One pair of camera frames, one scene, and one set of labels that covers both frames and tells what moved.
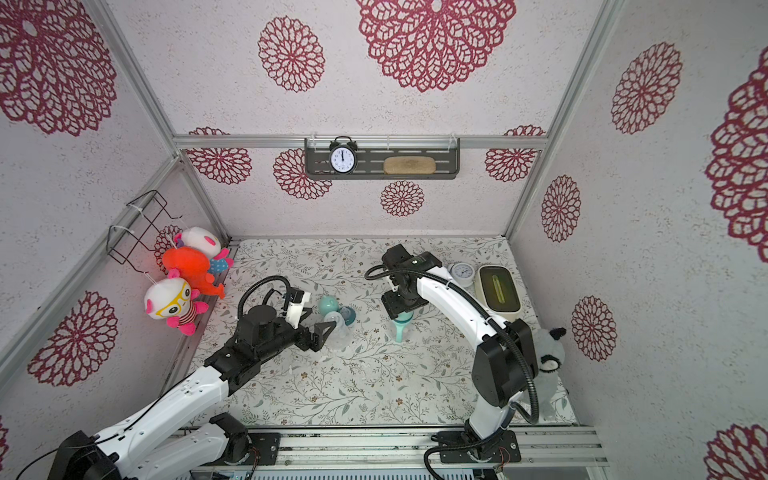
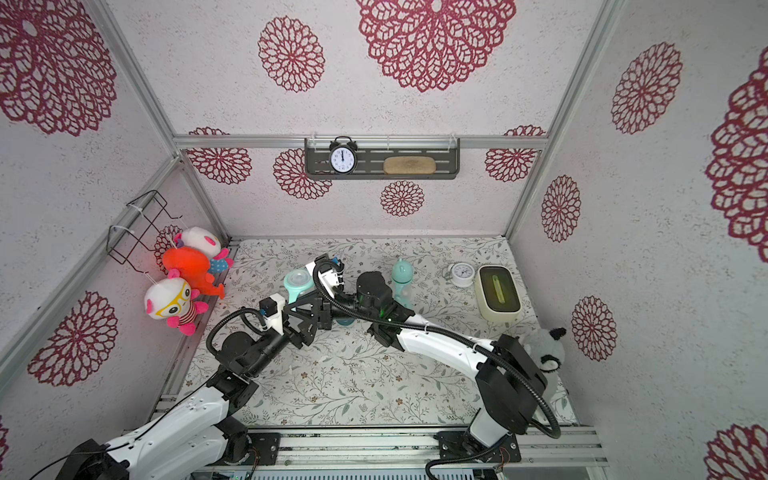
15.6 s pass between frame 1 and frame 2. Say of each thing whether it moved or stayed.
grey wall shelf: stayed
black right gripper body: moved
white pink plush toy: stayed
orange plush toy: stayed
